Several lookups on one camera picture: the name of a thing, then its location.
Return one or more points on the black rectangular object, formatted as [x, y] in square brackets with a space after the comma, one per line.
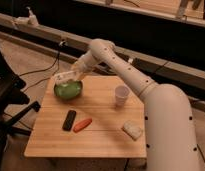
[69, 120]

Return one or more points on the white bottle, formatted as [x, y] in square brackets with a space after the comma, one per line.
[64, 77]

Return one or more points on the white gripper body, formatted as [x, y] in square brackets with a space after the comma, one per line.
[81, 69]

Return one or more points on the green ceramic bowl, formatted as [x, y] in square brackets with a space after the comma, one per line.
[69, 90]

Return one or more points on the black office chair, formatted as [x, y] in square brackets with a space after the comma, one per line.
[10, 93]

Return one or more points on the wooden table board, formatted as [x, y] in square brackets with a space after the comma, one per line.
[103, 138]

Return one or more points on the orange carrot toy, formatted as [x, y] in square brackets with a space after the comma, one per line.
[82, 124]

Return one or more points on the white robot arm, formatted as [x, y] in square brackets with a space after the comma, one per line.
[169, 127]

